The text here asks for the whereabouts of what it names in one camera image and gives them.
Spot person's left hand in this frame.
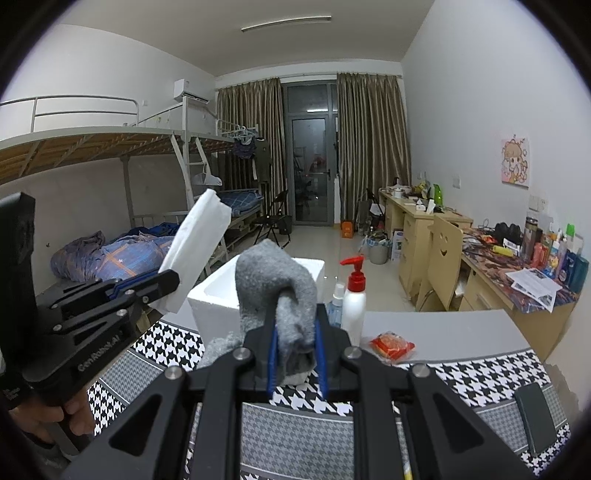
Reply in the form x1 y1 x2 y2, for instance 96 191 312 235
9 385 95 446

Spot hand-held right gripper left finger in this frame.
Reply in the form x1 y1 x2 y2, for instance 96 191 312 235
60 302 282 480

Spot white foam box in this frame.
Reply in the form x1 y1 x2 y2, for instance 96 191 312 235
187 257 326 385

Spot white air conditioner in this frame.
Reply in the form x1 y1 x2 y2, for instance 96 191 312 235
173 78 209 103

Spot glass balcony door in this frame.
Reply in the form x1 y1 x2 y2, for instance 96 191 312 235
281 79 340 227

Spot printed paper sheets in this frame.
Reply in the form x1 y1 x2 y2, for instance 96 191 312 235
505 268 563 297

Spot black folding chair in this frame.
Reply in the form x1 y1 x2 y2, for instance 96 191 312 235
252 189 294 250

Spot white metal bunk bed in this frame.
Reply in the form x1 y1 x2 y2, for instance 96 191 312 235
0 96 220 319
182 83 269 259

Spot white foam lid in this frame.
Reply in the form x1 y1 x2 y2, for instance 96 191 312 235
157 188 233 313

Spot pink cartoon wall poster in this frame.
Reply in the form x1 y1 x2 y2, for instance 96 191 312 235
500 134 531 188

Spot clear spray bottle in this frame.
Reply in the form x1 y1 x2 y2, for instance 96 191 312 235
327 282 347 329

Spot red snack packet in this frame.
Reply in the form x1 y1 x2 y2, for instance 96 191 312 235
369 331 416 365

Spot wooden desk with printed mat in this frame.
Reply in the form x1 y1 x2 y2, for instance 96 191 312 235
455 228 581 365

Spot black bag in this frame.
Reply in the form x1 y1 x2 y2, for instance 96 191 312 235
494 222 525 246

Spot group of toiletry bottles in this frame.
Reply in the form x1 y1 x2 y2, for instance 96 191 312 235
522 217 591 296

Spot grey sock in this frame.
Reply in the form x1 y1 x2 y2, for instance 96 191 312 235
198 239 319 376

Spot white clothes hanger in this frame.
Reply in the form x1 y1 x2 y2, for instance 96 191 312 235
194 161 223 188

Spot ceiling tube light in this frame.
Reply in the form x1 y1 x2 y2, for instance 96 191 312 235
240 15 332 33

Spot grey trash bucket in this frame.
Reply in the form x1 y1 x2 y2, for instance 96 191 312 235
365 233 391 265

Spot brown curtain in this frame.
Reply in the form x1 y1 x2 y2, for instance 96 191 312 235
335 71 413 228
216 78 283 219

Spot wooden chair with smiley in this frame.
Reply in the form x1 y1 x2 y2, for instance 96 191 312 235
416 215 465 313

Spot blue plaid bedsheet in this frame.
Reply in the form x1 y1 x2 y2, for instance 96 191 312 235
217 189 265 219

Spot houndstooth table mat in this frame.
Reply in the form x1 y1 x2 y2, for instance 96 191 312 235
88 318 573 480

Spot blue plaid quilt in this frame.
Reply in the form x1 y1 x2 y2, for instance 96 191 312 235
50 222 182 283

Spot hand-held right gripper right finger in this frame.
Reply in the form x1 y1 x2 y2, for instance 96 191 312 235
315 302 536 480

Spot dark hanging clothes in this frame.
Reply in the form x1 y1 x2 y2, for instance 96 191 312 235
232 137 271 182

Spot light wooden desk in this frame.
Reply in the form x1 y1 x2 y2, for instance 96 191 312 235
379 187 474 296

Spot black phone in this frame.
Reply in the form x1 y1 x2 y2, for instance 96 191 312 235
513 382 558 457

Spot white pump bottle red cap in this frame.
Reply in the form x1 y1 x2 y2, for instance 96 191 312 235
339 256 368 347

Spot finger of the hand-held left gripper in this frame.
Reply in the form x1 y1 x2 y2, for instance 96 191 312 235
50 290 155 354
36 269 181 311

